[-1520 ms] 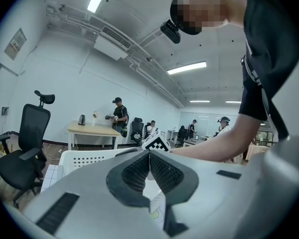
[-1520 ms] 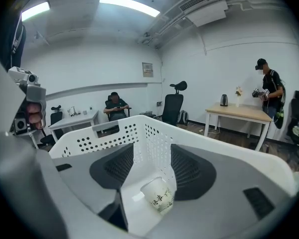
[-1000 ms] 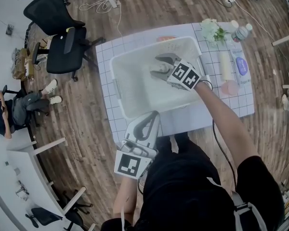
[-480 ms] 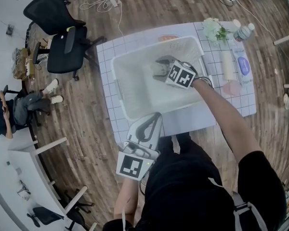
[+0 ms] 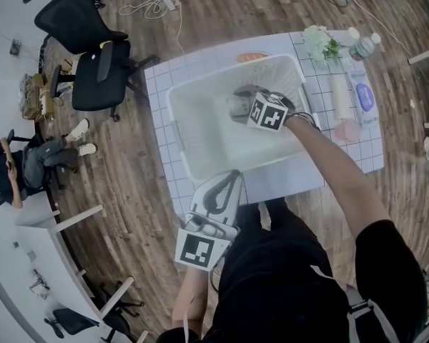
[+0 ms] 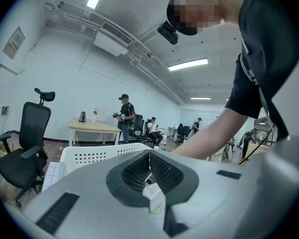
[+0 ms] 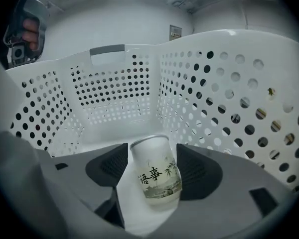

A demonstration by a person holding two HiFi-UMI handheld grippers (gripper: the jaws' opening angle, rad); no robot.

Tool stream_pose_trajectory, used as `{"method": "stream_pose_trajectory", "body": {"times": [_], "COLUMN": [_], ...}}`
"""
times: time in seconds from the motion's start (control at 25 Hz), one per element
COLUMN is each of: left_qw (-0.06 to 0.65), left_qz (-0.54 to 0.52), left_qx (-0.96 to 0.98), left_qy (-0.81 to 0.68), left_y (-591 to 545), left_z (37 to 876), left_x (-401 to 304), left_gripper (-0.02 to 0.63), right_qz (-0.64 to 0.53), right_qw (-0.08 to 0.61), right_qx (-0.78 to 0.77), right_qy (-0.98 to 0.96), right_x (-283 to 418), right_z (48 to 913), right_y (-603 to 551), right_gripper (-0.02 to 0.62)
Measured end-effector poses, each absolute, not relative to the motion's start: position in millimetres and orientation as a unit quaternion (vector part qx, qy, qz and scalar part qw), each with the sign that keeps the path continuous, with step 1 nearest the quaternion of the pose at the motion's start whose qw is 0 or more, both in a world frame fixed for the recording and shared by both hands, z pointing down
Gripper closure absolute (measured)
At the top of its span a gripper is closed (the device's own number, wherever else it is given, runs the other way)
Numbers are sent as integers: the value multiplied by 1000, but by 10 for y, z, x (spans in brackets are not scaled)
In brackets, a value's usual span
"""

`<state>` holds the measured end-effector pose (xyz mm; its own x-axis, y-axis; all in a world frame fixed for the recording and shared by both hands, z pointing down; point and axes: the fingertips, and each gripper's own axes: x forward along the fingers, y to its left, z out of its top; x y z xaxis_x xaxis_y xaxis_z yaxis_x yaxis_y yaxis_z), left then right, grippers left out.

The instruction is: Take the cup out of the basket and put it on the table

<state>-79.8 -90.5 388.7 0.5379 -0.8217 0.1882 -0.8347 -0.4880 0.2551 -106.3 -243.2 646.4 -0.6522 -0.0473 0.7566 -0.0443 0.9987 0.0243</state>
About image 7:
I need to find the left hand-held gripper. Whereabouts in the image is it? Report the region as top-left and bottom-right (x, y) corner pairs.
(3, 0), (51, 65)

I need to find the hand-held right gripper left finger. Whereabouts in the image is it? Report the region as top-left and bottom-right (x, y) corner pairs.
(34, 142), (129, 239)

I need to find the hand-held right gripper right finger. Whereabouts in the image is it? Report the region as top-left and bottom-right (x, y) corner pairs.
(151, 144), (290, 239)

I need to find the white cloth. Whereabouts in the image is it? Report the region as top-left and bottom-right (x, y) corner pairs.
(129, 134), (183, 212)

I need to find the white plastic laundry basket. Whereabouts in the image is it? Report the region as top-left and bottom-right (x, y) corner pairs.
(4, 28), (299, 234)

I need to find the person's left hand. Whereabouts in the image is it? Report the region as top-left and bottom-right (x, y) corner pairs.
(22, 18), (40, 51)

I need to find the wall electrical panel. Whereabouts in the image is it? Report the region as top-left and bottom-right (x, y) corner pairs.
(169, 24), (183, 42)

